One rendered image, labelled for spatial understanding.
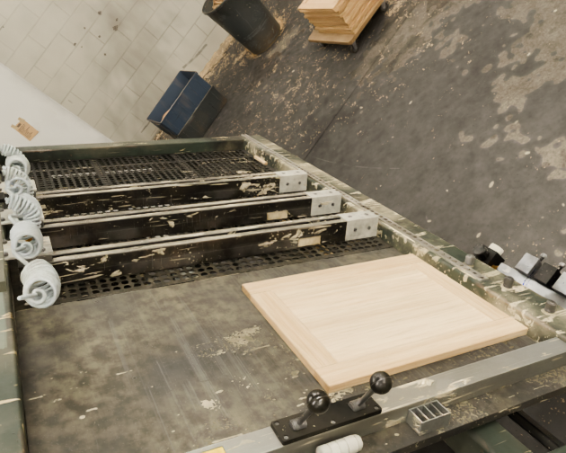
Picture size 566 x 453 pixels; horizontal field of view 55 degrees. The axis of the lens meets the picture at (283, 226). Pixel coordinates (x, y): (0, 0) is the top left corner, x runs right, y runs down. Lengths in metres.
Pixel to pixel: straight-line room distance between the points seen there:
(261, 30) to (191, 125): 1.12
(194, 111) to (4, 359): 4.44
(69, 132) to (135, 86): 1.68
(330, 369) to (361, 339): 0.15
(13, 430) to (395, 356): 0.74
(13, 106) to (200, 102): 1.68
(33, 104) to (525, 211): 3.55
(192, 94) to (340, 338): 4.29
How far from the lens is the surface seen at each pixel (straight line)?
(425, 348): 1.28
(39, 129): 4.70
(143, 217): 1.71
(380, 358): 1.21
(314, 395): 0.87
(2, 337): 1.15
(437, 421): 1.09
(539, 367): 1.32
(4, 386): 1.03
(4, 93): 4.64
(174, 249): 1.52
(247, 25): 5.45
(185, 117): 5.33
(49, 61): 6.06
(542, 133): 3.00
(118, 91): 6.20
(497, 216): 2.80
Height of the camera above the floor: 2.16
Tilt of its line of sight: 36 degrees down
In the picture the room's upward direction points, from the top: 53 degrees counter-clockwise
